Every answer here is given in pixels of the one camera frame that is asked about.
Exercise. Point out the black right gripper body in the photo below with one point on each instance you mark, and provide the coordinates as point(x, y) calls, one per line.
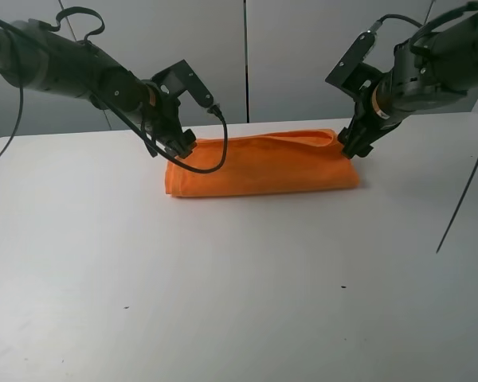
point(375, 113)

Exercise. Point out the orange terry towel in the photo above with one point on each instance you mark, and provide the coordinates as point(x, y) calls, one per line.
point(265, 164)

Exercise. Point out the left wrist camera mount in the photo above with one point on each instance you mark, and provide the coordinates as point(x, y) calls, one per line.
point(179, 78)

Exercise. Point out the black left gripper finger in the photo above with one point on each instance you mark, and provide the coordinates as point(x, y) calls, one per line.
point(177, 151)
point(188, 138)

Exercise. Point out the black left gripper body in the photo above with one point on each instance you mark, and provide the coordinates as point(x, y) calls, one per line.
point(163, 124)

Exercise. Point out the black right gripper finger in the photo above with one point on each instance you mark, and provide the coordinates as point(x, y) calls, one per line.
point(344, 136)
point(356, 150)

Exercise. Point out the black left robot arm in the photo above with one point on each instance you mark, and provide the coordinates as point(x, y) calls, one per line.
point(34, 57)

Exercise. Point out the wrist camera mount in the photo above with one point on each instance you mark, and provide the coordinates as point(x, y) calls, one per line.
point(179, 78)
point(351, 73)

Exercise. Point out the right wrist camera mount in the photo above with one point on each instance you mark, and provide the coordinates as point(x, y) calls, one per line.
point(351, 73)

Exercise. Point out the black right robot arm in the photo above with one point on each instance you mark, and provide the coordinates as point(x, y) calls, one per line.
point(437, 66)

